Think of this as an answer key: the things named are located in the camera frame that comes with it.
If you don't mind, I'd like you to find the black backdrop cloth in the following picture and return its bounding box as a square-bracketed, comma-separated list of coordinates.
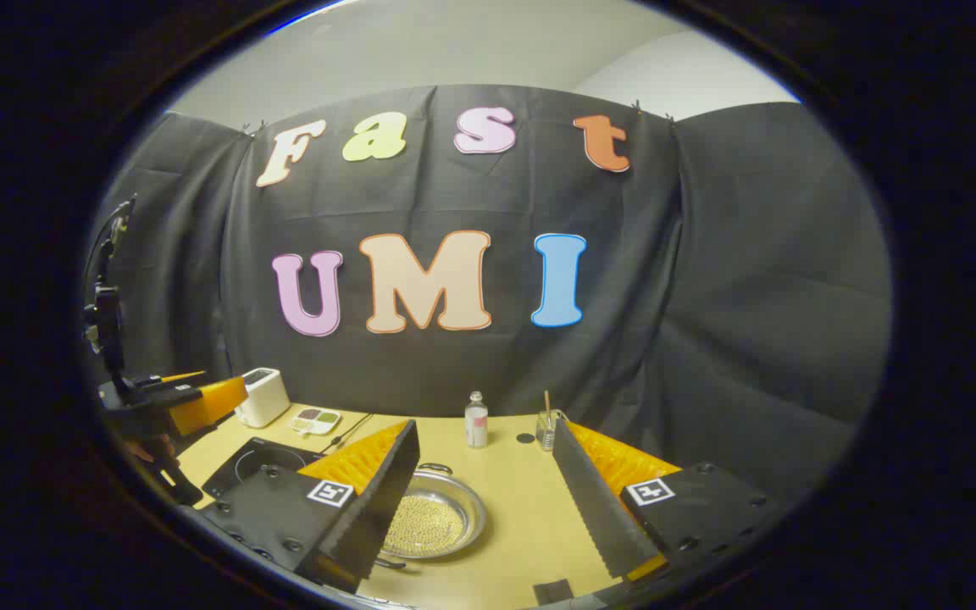
[86, 83, 893, 509]

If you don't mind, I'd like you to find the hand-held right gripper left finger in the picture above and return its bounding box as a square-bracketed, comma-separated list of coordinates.
[198, 419, 422, 595]

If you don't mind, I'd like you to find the black induction cooktop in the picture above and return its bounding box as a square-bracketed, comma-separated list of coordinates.
[202, 436, 327, 501]

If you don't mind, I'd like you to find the clear plastic bottle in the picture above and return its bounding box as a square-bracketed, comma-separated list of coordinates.
[464, 391, 490, 449]

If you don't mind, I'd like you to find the small glass jar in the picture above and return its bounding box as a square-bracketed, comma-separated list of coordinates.
[535, 410, 568, 452]

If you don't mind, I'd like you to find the pile of yellow soybeans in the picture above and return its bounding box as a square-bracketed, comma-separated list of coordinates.
[385, 493, 466, 557]

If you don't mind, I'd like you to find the black power cable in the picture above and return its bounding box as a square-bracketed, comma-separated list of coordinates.
[321, 412, 375, 453]

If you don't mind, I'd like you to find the white divided dish of beans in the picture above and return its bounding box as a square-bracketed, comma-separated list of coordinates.
[289, 407, 343, 437]

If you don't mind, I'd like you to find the white toaster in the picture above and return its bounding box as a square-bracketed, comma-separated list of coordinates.
[236, 367, 292, 429]

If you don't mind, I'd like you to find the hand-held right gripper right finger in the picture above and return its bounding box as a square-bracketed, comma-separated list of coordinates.
[552, 418, 783, 587]

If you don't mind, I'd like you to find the stainless steel pot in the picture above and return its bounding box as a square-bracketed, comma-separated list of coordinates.
[374, 462, 489, 571]

